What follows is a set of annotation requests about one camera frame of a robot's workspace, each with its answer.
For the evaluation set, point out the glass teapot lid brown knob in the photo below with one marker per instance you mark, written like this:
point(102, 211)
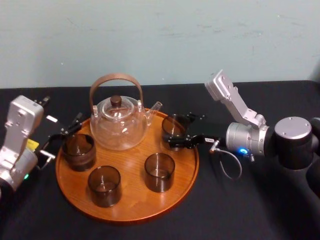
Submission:
point(115, 101)

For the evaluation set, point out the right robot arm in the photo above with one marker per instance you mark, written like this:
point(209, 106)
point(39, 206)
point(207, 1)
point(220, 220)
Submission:
point(292, 137)

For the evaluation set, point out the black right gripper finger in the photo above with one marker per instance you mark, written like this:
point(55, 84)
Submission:
point(195, 116)
point(187, 142)

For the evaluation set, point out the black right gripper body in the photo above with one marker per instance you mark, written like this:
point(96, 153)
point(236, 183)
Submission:
point(212, 132)

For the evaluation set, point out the smoked glass cup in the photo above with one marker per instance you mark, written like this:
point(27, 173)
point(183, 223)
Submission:
point(80, 160)
point(103, 192)
point(168, 128)
point(158, 180)

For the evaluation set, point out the round wooden tray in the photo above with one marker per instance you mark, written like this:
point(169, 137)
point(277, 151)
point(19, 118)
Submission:
point(132, 202)

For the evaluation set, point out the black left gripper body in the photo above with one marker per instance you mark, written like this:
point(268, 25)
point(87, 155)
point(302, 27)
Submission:
point(43, 132)

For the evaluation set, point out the black table cloth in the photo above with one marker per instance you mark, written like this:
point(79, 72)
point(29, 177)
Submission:
point(250, 215)

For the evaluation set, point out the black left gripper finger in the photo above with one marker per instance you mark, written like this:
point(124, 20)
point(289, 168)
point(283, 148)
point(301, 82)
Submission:
point(73, 122)
point(53, 138)

